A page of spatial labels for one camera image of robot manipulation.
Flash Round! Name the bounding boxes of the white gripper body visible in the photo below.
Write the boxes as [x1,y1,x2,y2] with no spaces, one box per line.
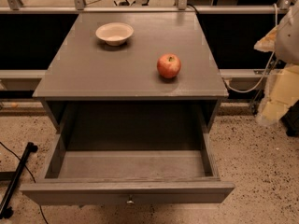
[275,1,299,64]

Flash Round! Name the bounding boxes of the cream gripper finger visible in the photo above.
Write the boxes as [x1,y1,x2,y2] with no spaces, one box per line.
[256,64,299,126]
[254,27,277,52]

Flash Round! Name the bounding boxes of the red apple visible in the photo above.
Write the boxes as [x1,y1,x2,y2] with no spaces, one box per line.
[157,53,181,78]

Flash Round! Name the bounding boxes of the open grey top drawer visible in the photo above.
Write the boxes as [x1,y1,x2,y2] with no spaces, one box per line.
[21,102,235,205]

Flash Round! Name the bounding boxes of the metal drawer knob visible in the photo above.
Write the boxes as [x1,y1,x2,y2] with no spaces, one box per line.
[126,195,135,205]

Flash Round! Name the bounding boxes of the white paper bowl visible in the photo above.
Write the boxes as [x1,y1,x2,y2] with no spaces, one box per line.
[95,22,134,46]

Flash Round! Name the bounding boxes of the grey wooden cabinet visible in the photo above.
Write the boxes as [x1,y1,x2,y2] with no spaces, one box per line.
[34,11,228,127]

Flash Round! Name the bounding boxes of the black stand leg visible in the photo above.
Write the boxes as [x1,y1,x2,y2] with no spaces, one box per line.
[0,142,38,218]

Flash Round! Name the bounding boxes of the metal rail frame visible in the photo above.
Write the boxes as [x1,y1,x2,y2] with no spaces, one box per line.
[0,0,299,16]

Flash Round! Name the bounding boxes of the white cable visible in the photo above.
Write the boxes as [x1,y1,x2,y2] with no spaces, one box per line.
[224,3,279,94]

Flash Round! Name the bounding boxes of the black floor cable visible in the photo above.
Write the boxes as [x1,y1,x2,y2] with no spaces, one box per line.
[0,141,50,224]

